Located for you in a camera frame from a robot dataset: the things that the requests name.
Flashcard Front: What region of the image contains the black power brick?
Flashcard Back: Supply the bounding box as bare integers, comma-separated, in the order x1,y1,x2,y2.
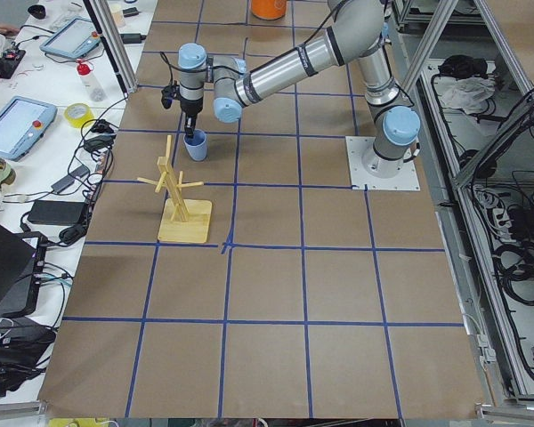
28,200,86,226

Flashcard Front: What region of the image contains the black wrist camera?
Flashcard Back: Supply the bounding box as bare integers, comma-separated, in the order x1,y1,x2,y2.
161,81,179,109

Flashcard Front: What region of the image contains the red cap squeeze bottle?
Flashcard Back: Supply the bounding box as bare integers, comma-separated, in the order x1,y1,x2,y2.
77,60,106,102

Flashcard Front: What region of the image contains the teach pendant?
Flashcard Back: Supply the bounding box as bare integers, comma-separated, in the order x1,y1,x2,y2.
39,17,101,60
0,96,58,161

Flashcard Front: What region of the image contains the near teach pendant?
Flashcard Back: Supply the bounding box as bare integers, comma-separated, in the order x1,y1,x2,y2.
0,96,58,161

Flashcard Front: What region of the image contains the black laptop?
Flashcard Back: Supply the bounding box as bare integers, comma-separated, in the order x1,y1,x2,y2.
0,224,46,318

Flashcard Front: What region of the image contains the yellow tape roll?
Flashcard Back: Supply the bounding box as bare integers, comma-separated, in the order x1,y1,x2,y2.
64,102,94,128

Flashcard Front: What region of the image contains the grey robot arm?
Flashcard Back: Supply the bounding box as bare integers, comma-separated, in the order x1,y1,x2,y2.
161,0,421,178

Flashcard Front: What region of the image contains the orange eco cup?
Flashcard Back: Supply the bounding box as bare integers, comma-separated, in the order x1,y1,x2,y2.
250,0,287,20

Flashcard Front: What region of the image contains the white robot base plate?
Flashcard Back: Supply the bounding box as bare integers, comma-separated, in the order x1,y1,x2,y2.
345,136,420,191

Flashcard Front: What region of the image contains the light blue cup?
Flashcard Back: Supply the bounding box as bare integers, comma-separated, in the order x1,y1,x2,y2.
183,129,207,162

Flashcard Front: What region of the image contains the aluminium frame post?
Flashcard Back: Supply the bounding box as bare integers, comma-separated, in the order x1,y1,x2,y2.
83,0,138,95

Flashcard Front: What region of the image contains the far teach pendant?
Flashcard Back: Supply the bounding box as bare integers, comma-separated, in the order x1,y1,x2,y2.
39,17,101,60

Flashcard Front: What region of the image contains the wooden mug tree stand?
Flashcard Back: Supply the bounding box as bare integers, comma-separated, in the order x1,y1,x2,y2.
137,135,213,244

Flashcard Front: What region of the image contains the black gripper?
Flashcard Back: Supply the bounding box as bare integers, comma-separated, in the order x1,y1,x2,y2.
180,99,203,138

